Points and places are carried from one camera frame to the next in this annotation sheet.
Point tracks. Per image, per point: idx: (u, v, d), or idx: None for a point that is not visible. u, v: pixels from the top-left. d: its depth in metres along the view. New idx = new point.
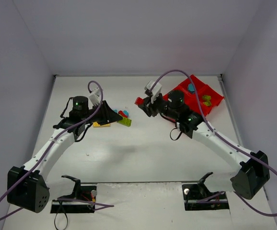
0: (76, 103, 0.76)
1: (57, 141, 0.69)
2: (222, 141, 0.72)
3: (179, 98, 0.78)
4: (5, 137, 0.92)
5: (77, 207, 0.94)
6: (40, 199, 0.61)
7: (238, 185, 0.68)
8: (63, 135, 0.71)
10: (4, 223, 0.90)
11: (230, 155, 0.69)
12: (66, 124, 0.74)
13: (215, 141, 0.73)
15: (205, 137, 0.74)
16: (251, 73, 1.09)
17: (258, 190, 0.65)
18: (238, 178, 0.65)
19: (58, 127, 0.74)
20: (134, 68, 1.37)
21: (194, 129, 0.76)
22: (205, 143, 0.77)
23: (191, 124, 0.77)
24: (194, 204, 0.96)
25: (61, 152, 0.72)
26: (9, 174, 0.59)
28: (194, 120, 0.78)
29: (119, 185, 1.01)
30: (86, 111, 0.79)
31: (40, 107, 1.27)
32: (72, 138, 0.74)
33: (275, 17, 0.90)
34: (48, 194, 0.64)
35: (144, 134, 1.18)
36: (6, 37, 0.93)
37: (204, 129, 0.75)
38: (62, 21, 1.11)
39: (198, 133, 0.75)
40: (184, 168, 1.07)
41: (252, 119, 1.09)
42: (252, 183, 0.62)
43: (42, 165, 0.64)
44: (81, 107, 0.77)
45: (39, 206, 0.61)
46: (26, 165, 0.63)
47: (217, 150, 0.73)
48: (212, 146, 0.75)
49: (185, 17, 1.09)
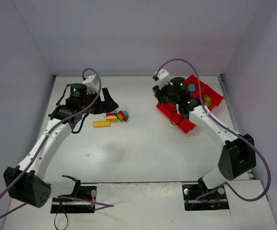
0: (74, 89, 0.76)
1: (51, 135, 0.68)
2: (214, 122, 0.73)
3: (179, 82, 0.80)
4: (5, 137, 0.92)
5: (78, 207, 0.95)
6: (41, 195, 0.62)
7: (223, 166, 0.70)
8: (58, 128, 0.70)
10: (4, 222, 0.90)
11: (218, 134, 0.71)
12: (61, 112, 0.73)
13: (206, 121, 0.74)
15: (199, 117, 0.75)
16: (251, 73, 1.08)
17: (240, 172, 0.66)
18: (222, 155, 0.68)
19: (53, 117, 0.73)
20: (134, 68, 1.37)
21: (190, 111, 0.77)
22: (198, 123, 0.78)
23: (190, 107, 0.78)
24: (194, 204, 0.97)
25: (58, 145, 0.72)
26: (5, 174, 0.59)
28: (193, 104, 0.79)
29: (119, 185, 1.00)
30: (83, 99, 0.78)
31: (40, 107, 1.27)
32: (68, 128, 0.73)
33: (275, 17, 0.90)
34: (49, 189, 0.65)
35: (144, 135, 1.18)
36: (6, 38, 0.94)
37: (200, 110, 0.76)
38: (61, 20, 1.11)
39: (193, 113, 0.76)
40: (184, 167, 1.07)
41: (252, 119, 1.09)
42: (234, 162, 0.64)
43: (37, 164, 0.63)
44: (79, 94, 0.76)
45: (40, 201, 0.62)
46: (21, 164, 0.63)
47: (208, 129, 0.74)
48: (203, 127, 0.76)
49: (186, 16, 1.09)
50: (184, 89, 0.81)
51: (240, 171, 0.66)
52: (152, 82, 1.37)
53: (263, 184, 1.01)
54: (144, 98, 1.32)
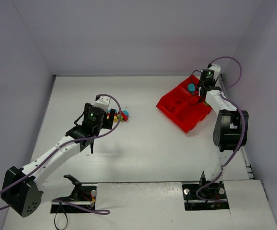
0: (91, 114, 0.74)
1: (61, 149, 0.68)
2: (222, 99, 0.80)
3: (208, 71, 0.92)
4: (5, 137, 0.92)
5: (77, 208, 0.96)
6: (30, 204, 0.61)
7: (215, 133, 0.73)
8: (69, 144, 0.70)
10: (5, 222, 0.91)
11: (221, 107, 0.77)
12: (76, 133, 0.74)
13: (215, 97, 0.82)
15: (212, 95, 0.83)
16: (251, 73, 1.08)
17: (228, 142, 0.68)
18: (217, 121, 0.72)
19: (68, 134, 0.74)
20: (134, 68, 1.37)
21: (208, 90, 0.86)
22: (210, 102, 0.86)
23: (208, 88, 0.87)
24: (194, 204, 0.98)
25: (63, 160, 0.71)
26: (7, 173, 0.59)
28: (213, 87, 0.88)
29: (119, 185, 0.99)
30: (98, 124, 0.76)
31: (40, 107, 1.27)
32: (78, 148, 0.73)
33: (275, 16, 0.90)
34: (39, 201, 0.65)
35: (144, 135, 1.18)
36: (5, 38, 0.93)
37: (215, 91, 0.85)
38: (61, 20, 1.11)
39: (208, 92, 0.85)
40: (184, 167, 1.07)
41: (252, 119, 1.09)
42: (224, 126, 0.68)
43: (39, 172, 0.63)
44: (95, 119, 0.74)
45: (27, 211, 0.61)
46: (26, 167, 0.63)
47: (215, 105, 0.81)
48: (213, 104, 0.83)
49: (186, 16, 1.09)
50: (211, 77, 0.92)
51: (229, 140, 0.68)
52: (152, 82, 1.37)
53: (263, 184, 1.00)
54: (144, 98, 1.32)
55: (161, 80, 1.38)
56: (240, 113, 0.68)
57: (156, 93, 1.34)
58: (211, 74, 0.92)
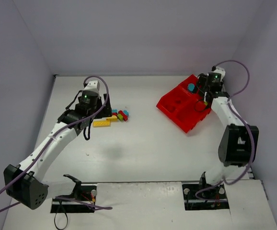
0: (85, 96, 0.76)
1: (56, 138, 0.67)
2: (230, 109, 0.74)
3: (215, 74, 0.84)
4: (5, 137, 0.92)
5: (78, 207, 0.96)
6: (37, 197, 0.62)
7: (221, 147, 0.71)
8: (63, 132, 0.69)
10: (4, 222, 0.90)
11: (228, 119, 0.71)
12: (69, 117, 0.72)
13: (223, 107, 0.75)
15: (218, 103, 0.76)
16: (251, 72, 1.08)
17: (236, 159, 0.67)
18: (224, 136, 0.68)
19: (60, 120, 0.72)
20: (134, 68, 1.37)
21: (214, 97, 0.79)
22: (217, 111, 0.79)
23: (215, 95, 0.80)
24: (194, 204, 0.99)
25: (61, 149, 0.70)
26: (5, 172, 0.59)
28: (220, 94, 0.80)
29: (119, 185, 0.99)
30: (92, 107, 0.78)
31: (40, 107, 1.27)
32: (73, 133, 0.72)
33: (275, 17, 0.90)
34: (45, 191, 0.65)
35: (144, 135, 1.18)
36: (6, 38, 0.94)
37: (222, 99, 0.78)
38: (61, 20, 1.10)
39: (215, 99, 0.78)
40: (184, 167, 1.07)
41: (252, 120, 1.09)
42: (231, 143, 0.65)
43: (37, 166, 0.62)
44: (89, 100, 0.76)
45: (35, 203, 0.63)
46: (22, 164, 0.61)
47: (223, 116, 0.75)
48: (221, 113, 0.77)
49: (186, 15, 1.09)
50: (218, 82, 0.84)
51: (235, 158, 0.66)
52: (153, 82, 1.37)
53: (263, 183, 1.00)
54: (144, 98, 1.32)
55: (161, 79, 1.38)
56: (249, 131, 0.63)
57: (156, 93, 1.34)
58: (218, 77, 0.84)
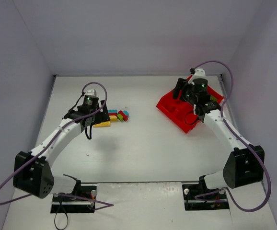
0: (87, 98, 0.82)
1: (64, 130, 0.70)
2: (227, 128, 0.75)
3: (201, 84, 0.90)
4: (5, 137, 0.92)
5: (78, 208, 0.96)
6: (45, 186, 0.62)
7: (226, 173, 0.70)
8: (70, 125, 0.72)
10: (5, 222, 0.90)
11: (228, 140, 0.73)
12: (74, 114, 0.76)
13: (220, 125, 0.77)
15: (213, 120, 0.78)
16: (251, 73, 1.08)
17: (245, 183, 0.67)
18: (228, 162, 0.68)
19: (66, 117, 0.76)
20: (134, 68, 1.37)
21: (206, 112, 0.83)
22: (213, 128, 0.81)
23: (206, 108, 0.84)
24: (194, 204, 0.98)
25: (67, 142, 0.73)
26: (17, 159, 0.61)
28: (211, 106, 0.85)
29: (119, 185, 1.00)
30: (94, 109, 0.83)
31: (40, 107, 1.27)
32: (79, 129, 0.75)
33: (275, 17, 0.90)
34: (52, 181, 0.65)
35: (144, 135, 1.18)
36: (6, 38, 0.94)
37: (216, 114, 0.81)
38: (62, 20, 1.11)
39: (209, 116, 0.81)
40: (184, 168, 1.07)
41: (252, 120, 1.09)
42: (239, 169, 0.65)
43: (48, 152, 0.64)
44: (91, 102, 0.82)
45: (43, 192, 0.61)
46: (34, 150, 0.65)
47: (220, 135, 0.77)
48: (218, 131, 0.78)
49: (186, 16, 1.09)
50: (204, 91, 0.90)
51: (243, 182, 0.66)
52: (152, 82, 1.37)
53: (263, 184, 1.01)
54: (144, 98, 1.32)
55: (161, 80, 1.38)
56: (251, 149, 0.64)
57: (156, 93, 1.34)
58: (204, 86, 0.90)
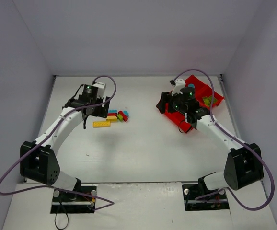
0: (87, 87, 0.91)
1: (66, 119, 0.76)
2: (220, 131, 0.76)
3: (190, 92, 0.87)
4: (5, 137, 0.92)
5: (77, 208, 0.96)
6: (51, 172, 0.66)
7: (228, 175, 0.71)
8: (72, 114, 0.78)
10: (5, 222, 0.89)
11: (224, 142, 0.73)
12: (74, 103, 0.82)
13: (213, 129, 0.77)
15: (206, 126, 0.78)
16: (251, 73, 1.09)
17: (247, 183, 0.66)
18: (227, 163, 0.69)
19: (67, 106, 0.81)
20: (134, 68, 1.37)
21: (198, 119, 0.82)
22: (207, 132, 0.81)
23: (197, 115, 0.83)
24: (194, 204, 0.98)
25: (69, 130, 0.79)
26: (22, 148, 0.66)
28: (201, 112, 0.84)
29: (119, 185, 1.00)
30: (93, 97, 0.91)
31: (40, 107, 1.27)
32: (80, 116, 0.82)
33: (275, 17, 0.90)
34: (58, 169, 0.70)
35: (144, 135, 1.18)
36: (6, 38, 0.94)
37: (207, 119, 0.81)
38: (62, 20, 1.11)
39: (201, 122, 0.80)
40: (184, 167, 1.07)
41: (252, 120, 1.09)
42: (239, 169, 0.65)
43: (52, 140, 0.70)
44: (91, 91, 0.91)
45: (50, 179, 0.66)
46: (38, 139, 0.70)
47: (215, 138, 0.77)
48: (211, 135, 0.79)
49: (186, 17, 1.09)
50: (193, 98, 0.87)
51: (246, 182, 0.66)
52: (152, 82, 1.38)
53: (263, 184, 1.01)
54: (144, 98, 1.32)
55: (161, 80, 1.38)
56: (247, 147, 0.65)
57: (156, 93, 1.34)
58: (192, 93, 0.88)
